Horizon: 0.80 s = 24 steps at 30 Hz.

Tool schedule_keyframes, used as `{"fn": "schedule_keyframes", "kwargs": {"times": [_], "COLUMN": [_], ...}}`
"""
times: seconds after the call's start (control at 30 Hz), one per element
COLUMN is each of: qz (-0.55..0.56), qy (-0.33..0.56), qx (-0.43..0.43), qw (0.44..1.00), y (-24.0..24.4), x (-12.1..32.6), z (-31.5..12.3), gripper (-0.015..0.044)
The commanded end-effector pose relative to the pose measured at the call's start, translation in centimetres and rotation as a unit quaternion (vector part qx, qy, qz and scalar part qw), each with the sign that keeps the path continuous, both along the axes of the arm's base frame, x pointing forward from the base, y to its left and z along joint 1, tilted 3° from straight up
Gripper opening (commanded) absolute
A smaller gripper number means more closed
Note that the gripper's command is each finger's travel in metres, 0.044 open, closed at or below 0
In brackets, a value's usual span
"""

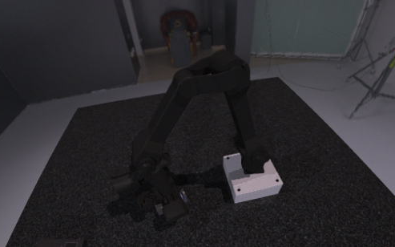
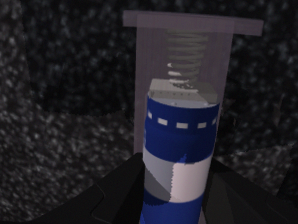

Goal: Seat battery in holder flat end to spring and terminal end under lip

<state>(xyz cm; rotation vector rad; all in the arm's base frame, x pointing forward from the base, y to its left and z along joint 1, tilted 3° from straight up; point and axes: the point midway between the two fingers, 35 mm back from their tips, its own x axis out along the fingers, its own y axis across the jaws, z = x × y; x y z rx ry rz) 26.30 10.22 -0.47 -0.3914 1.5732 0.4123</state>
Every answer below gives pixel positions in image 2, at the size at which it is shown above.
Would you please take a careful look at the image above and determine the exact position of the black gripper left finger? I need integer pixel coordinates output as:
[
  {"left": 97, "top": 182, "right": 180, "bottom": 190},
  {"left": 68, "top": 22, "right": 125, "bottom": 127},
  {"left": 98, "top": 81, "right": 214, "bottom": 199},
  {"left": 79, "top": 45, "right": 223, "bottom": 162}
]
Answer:
[{"left": 0, "top": 152, "right": 145, "bottom": 224}]

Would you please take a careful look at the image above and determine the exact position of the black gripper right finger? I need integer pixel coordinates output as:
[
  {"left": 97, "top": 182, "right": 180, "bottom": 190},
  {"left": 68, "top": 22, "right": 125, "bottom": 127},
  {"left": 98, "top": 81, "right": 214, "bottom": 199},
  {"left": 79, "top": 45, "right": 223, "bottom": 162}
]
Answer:
[{"left": 202, "top": 157, "right": 298, "bottom": 224}]

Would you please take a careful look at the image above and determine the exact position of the blue and white battery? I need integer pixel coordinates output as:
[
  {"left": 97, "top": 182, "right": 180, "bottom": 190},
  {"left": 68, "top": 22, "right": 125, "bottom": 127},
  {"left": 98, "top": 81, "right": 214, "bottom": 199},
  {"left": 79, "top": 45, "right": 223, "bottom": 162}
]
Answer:
[{"left": 141, "top": 91, "right": 221, "bottom": 224}]

